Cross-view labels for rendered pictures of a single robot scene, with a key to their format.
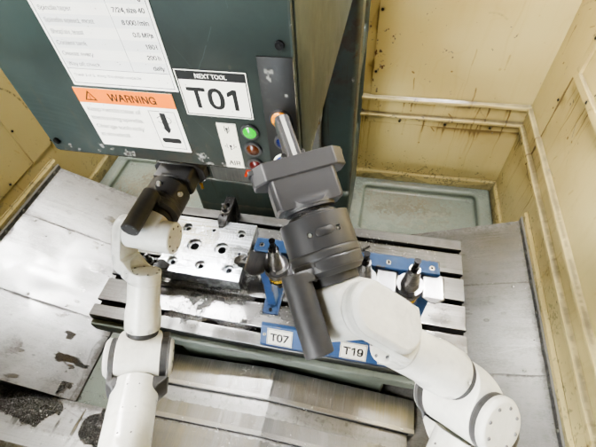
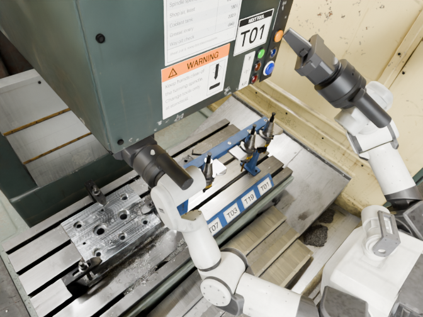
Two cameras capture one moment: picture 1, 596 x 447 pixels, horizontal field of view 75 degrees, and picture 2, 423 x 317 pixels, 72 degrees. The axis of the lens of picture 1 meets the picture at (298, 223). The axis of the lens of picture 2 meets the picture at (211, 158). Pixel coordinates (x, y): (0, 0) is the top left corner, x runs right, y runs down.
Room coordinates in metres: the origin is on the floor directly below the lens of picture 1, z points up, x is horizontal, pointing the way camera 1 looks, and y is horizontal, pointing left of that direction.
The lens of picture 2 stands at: (0.27, 0.63, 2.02)
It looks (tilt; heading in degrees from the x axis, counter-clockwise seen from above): 49 degrees down; 295
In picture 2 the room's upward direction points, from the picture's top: 9 degrees clockwise
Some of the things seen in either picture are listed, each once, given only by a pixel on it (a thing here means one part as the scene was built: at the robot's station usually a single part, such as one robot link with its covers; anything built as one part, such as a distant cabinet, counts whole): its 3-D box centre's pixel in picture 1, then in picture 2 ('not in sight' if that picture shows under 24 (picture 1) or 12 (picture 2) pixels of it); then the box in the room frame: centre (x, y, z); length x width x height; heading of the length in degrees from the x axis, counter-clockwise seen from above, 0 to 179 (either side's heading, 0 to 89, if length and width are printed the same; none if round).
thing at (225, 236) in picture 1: (208, 250); (112, 225); (0.78, 0.31, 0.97); 0.29 x 0.23 x 0.05; 74
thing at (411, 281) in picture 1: (412, 276); (269, 126); (0.45, -0.25, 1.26); 0.04 x 0.04 x 0.07
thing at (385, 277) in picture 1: (386, 283); (257, 141); (0.46, -0.20, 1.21); 0.07 x 0.05 x 0.01; 164
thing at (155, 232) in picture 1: (153, 221); (174, 177); (0.51, 0.29, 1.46); 0.11 x 0.11 x 0.11; 74
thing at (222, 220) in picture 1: (227, 215); (97, 195); (0.92, 0.25, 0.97); 0.13 x 0.03 x 0.15; 164
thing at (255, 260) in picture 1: (255, 263); not in sight; (0.55, 0.12, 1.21); 0.07 x 0.05 x 0.01; 164
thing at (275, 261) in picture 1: (274, 256); (207, 166); (0.54, 0.06, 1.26); 0.04 x 0.04 x 0.07
